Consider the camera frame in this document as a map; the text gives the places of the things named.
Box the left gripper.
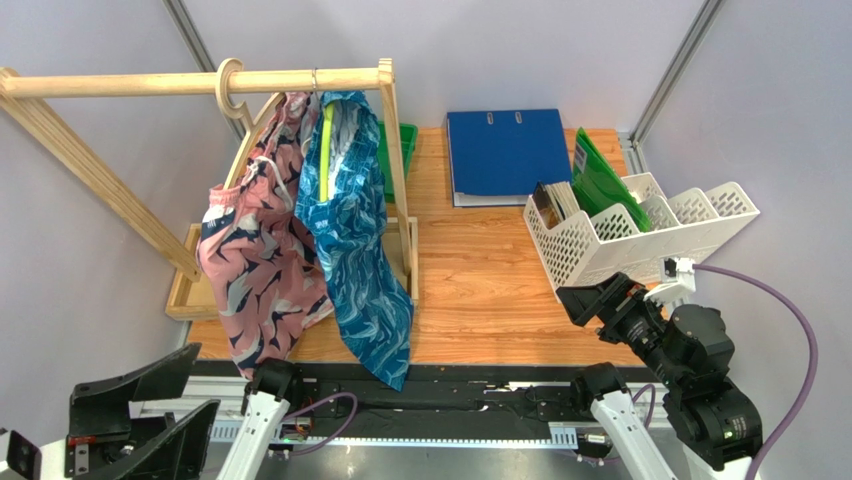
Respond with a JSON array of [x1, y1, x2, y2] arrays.
[[67, 337, 221, 480]]

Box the pink patterned shorts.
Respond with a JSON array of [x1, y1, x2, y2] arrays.
[[196, 92, 334, 379]]

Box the blue patterned shorts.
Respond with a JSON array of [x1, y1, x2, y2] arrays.
[[295, 91, 414, 391]]

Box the green plastic hanger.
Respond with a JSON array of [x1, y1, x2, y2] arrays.
[[314, 103, 335, 203]]

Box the wooden hanger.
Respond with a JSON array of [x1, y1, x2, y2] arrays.
[[214, 57, 288, 191]]

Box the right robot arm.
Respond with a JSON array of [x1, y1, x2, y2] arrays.
[[556, 272, 763, 472]]

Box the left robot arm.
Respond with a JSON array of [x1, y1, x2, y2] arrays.
[[38, 343, 300, 479]]

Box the white perforated file organizer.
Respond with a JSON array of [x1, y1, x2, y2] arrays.
[[523, 173, 760, 290]]

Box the booklets in organizer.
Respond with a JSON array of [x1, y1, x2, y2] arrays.
[[532, 182, 580, 229]]

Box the green plastic folder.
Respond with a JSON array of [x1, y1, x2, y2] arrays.
[[571, 128, 652, 232]]

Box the wooden clothes rack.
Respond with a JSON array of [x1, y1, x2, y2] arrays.
[[1, 58, 419, 322]]

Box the green plastic tray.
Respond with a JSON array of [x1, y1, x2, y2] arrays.
[[377, 121, 418, 204]]

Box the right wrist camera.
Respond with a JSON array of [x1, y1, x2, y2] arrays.
[[644, 257, 696, 306]]

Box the blue ring binder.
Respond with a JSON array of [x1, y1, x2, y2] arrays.
[[446, 109, 572, 208]]

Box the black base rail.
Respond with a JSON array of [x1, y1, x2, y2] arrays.
[[186, 359, 660, 444]]

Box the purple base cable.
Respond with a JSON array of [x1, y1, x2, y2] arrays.
[[282, 391, 359, 457]]

